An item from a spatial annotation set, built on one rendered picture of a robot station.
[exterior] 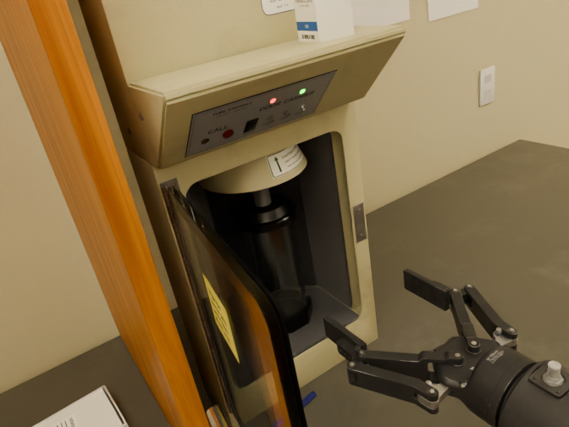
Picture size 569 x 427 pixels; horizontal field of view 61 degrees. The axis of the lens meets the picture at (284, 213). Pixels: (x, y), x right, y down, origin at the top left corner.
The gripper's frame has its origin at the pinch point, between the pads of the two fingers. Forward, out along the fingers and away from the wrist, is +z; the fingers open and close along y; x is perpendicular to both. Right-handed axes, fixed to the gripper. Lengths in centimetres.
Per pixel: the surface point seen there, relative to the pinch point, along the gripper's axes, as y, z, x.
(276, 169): -0.4, 19.5, -13.8
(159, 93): 17.3, 7.7, -30.9
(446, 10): -86, 60, -22
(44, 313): 37, 61, 15
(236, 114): 8.5, 10.2, -25.9
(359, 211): -13.1, 17.2, -2.3
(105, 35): 17.5, 20.4, -36.2
